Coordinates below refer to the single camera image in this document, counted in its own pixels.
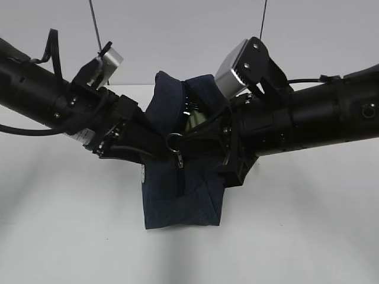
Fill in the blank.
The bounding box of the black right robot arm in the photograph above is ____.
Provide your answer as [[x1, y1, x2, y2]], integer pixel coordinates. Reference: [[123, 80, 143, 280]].
[[180, 66, 378, 188]]

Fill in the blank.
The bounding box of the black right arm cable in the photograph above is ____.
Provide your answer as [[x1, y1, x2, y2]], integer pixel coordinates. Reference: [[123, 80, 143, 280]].
[[285, 74, 341, 86]]

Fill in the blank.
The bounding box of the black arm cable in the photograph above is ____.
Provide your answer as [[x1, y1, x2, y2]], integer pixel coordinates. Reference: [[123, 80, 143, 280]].
[[0, 28, 78, 137], [285, 74, 341, 86]]

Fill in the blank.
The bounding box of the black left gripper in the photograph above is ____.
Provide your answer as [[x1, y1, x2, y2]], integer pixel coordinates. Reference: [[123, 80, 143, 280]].
[[57, 87, 169, 163]]

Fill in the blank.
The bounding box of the green-lidded glass food container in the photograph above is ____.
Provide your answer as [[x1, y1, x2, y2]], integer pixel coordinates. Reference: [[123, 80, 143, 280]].
[[185, 109, 208, 131]]

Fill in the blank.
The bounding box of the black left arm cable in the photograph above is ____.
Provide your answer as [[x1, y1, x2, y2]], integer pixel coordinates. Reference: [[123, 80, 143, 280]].
[[0, 28, 78, 137]]

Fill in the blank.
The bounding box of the navy blue lunch bag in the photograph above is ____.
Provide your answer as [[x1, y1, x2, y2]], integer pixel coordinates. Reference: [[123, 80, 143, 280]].
[[142, 71, 229, 230]]

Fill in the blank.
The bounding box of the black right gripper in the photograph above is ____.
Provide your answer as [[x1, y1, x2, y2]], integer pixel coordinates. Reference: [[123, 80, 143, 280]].
[[183, 94, 293, 188]]

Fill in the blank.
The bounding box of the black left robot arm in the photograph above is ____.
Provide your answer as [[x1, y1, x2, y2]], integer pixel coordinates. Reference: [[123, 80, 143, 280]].
[[1, 34, 169, 163]]

